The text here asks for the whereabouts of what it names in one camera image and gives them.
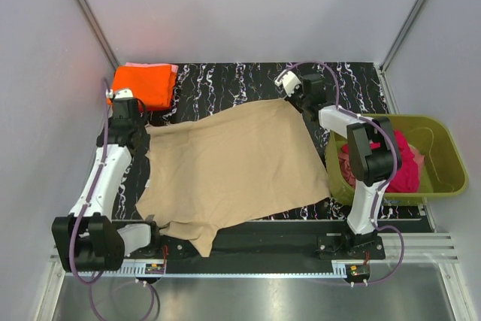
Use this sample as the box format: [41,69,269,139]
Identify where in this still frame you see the aluminium frame post right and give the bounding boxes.
[379,0,428,74]

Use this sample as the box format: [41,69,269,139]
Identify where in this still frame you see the aluminium frame post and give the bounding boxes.
[379,0,428,74]
[74,0,119,69]

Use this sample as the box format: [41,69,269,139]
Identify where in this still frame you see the right power connector board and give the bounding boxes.
[347,265,371,277]

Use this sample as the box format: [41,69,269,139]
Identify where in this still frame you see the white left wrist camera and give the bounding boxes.
[105,88,134,103]

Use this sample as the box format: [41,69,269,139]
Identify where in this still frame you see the olive green plastic bin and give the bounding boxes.
[325,114,467,206]

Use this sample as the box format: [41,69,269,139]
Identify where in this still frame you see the crumpled dusty pink t shirt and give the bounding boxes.
[337,144,428,186]

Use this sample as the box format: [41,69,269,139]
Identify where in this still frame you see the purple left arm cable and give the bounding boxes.
[69,78,162,320]

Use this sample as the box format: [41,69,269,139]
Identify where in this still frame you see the aluminium frame post left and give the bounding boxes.
[74,0,119,69]

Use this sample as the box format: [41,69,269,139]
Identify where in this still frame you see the folded pink t shirt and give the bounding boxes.
[125,62,179,73]

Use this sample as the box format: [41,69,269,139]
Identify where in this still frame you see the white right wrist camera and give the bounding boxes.
[274,70,302,96]

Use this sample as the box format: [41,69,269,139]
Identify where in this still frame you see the power connector board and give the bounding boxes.
[145,263,165,274]
[347,265,371,277]

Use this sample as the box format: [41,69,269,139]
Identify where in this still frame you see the folded orange t shirt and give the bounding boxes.
[112,63,178,111]

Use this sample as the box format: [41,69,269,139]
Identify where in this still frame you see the left power connector board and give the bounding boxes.
[145,263,165,274]

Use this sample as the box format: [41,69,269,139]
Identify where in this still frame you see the beige t shirt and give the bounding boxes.
[136,98,330,257]

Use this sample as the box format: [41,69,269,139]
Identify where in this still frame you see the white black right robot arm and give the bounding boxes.
[276,71,402,256]

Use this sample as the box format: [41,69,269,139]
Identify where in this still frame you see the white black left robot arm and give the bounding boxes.
[51,95,154,274]

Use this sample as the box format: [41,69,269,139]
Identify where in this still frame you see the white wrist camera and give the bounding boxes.
[274,70,302,96]
[105,88,134,103]

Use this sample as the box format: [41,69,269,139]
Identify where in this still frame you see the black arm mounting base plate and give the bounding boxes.
[127,220,386,277]

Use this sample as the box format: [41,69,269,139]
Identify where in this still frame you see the crumpled magenta t shirt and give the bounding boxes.
[340,129,420,194]

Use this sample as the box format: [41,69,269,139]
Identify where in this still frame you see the aluminium front rail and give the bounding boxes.
[48,232,461,280]

